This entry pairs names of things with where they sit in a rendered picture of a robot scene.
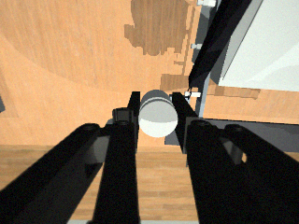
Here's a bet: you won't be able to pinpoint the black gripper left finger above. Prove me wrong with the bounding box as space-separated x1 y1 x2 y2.
0 91 141 224

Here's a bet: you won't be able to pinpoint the grey cylinder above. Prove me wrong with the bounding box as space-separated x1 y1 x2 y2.
138 90 178 137

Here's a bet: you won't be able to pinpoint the black long thin rod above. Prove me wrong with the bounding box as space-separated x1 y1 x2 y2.
187 0 252 100

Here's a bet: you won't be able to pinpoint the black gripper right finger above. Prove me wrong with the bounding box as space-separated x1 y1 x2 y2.
172 91 299 224

